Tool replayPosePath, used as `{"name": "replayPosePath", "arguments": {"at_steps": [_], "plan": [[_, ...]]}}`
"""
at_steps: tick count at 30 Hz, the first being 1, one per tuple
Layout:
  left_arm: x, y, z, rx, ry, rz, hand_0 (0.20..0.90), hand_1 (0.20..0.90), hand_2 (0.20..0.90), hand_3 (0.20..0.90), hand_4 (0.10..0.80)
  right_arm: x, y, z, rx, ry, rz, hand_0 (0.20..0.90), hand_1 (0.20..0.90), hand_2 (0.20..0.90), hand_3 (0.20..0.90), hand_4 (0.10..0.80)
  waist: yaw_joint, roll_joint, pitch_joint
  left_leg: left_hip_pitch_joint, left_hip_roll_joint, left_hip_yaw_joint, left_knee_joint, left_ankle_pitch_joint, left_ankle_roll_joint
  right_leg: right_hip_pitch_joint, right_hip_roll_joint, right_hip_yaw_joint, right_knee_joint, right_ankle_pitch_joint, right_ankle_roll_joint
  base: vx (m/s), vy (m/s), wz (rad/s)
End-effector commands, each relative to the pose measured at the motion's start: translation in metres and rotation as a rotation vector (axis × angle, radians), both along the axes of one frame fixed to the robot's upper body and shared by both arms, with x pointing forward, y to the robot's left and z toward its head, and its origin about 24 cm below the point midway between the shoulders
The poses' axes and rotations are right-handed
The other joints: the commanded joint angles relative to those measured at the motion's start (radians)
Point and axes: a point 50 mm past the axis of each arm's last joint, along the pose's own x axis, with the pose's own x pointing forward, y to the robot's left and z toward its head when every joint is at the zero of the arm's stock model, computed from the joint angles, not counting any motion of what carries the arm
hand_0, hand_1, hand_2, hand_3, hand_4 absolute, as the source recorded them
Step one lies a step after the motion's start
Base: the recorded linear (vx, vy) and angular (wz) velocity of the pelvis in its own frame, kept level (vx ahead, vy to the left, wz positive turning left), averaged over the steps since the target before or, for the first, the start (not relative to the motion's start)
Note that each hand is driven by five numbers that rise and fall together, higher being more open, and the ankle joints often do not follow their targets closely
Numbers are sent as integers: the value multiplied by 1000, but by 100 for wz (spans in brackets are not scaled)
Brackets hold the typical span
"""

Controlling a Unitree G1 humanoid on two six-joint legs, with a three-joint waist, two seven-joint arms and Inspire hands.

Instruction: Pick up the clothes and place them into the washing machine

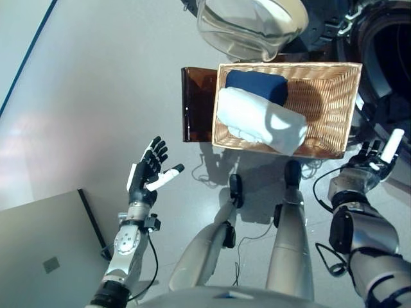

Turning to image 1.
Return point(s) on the grey robot torso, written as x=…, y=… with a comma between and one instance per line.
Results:
x=234, y=298

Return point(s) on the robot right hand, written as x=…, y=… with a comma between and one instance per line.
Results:
x=379, y=170

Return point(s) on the round glass washing machine door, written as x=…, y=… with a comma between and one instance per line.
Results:
x=250, y=29

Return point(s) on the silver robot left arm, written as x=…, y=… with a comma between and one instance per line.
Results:
x=126, y=244

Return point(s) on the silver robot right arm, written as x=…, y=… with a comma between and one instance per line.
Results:
x=369, y=231

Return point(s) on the rectangular wicker laundry basket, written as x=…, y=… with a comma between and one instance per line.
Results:
x=327, y=96

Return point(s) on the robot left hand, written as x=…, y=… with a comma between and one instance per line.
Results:
x=141, y=183

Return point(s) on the silver robot right leg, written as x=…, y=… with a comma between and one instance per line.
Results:
x=289, y=244

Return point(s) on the folded white cloth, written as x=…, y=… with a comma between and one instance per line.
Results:
x=247, y=115

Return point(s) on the grey box cabinet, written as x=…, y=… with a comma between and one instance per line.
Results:
x=38, y=244

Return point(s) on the brown translucent acrylic stool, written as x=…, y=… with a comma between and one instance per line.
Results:
x=196, y=106

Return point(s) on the folded navy blue cloth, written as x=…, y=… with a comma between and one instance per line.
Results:
x=253, y=85

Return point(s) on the grey washing machine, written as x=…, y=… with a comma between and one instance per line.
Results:
x=385, y=64

